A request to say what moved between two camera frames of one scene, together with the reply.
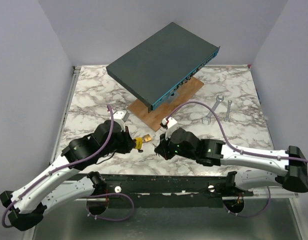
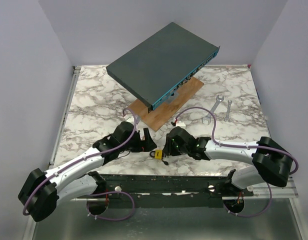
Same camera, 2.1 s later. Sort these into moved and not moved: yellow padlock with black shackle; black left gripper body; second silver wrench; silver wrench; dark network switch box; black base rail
Moved: yellow padlock with black shackle; black left gripper body
Not moved: silver wrench; dark network switch box; black base rail; second silver wrench
